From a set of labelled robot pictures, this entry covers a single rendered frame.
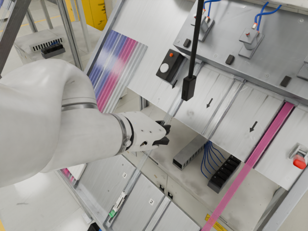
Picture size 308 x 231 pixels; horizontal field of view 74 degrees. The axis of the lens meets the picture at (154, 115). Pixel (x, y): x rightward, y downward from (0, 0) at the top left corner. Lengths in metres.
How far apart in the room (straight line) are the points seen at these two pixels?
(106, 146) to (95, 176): 0.36
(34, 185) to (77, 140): 1.45
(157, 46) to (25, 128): 0.50
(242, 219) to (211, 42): 0.60
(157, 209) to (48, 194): 1.18
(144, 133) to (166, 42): 0.30
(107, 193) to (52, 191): 1.03
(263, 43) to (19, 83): 0.41
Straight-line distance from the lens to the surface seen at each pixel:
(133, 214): 0.63
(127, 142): 0.38
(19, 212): 1.70
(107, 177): 0.67
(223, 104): 0.50
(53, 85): 0.25
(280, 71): 0.45
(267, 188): 0.94
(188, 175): 0.87
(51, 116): 0.21
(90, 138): 0.33
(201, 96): 0.52
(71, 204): 1.58
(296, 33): 0.47
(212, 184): 0.84
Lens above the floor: 1.37
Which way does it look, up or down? 44 degrees down
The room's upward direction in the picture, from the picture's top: straight up
